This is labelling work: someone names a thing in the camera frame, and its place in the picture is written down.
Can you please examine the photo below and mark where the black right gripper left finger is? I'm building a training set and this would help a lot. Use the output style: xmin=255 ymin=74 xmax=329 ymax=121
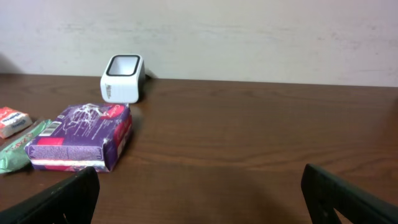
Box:
xmin=1 ymin=167 xmax=100 ymax=223

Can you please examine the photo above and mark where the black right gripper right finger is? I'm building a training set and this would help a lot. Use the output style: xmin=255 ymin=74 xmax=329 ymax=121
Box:
xmin=301 ymin=164 xmax=397 ymax=223

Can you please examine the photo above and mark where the purple snack package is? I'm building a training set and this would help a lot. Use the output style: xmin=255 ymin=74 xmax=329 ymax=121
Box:
xmin=24 ymin=103 xmax=132 ymax=172

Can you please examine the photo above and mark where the green snack wrapper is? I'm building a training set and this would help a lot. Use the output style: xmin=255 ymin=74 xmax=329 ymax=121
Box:
xmin=1 ymin=119 xmax=52 ymax=174

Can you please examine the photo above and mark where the small orange tissue pack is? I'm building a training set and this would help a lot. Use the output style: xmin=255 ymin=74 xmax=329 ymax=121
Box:
xmin=1 ymin=107 xmax=32 ymax=139

